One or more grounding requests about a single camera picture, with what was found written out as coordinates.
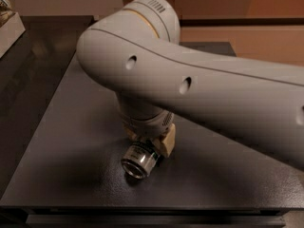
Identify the white green 7up can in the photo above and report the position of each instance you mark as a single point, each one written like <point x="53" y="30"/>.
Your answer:
<point x="140" y="159"/>

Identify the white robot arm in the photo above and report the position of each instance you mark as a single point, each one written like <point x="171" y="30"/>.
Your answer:
<point x="136" y="53"/>

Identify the dark side counter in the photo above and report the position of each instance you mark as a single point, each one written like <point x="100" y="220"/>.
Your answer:
<point x="29" y="75"/>

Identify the white box on counter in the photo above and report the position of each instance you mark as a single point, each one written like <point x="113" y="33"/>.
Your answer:
<point x="11" y="26"/>

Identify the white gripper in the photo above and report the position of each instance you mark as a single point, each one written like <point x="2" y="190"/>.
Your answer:
<point x="151" y="124"/>

